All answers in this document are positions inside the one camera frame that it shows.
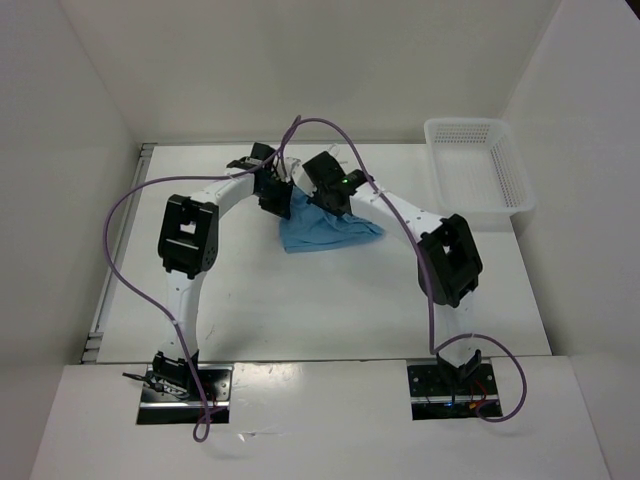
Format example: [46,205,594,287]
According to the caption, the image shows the light blue shorts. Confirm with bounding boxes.
[279,187,385,254]

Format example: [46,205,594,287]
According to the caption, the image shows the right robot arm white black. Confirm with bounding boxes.
[292,151,483,393]

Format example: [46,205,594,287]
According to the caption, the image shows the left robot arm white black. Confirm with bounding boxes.
[152,143,293,400]

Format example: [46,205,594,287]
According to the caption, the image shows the white perforated plastic basket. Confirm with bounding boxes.
[424,117,536,231]

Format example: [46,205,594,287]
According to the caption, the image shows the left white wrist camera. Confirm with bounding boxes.
[273,156,301,183]

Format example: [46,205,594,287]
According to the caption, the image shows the aluminium table edge rail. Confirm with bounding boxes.
[80,143,156,364]

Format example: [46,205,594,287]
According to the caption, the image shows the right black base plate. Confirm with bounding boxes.
[407,361,503,421]

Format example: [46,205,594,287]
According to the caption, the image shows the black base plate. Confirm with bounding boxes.
[136,365,233,425]
[407,361,503,421]

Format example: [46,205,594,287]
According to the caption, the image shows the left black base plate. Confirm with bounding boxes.
[136,365,233,425]

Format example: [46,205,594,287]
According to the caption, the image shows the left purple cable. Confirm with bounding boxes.
[102,115,304,444]

